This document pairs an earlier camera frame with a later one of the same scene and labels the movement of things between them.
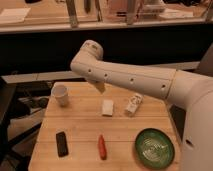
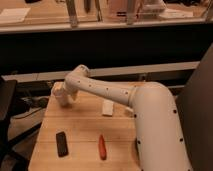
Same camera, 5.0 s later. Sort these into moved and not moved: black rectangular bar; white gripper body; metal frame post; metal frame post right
Moved: white gripper body
Not moved: metal frame post; metal frame post right; black rectangular bar
